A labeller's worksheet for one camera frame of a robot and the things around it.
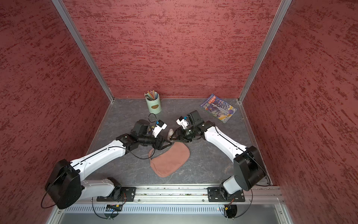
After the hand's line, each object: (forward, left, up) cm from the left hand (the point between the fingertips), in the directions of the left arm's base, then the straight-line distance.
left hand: (167, 144), depth 78 cm
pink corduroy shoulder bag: (-5, -1, -15) cm, 16 cm away
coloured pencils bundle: (+42, +17, -2) cm, 45 cm away
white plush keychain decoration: (+8, -1, -1) cm, 8 cm away
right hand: (+1, -3, +1) cm, 4 cm away
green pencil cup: (+34, +13, -5) cm, 37 cm away
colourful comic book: (+40, -38, -14) cm, 57 cm away
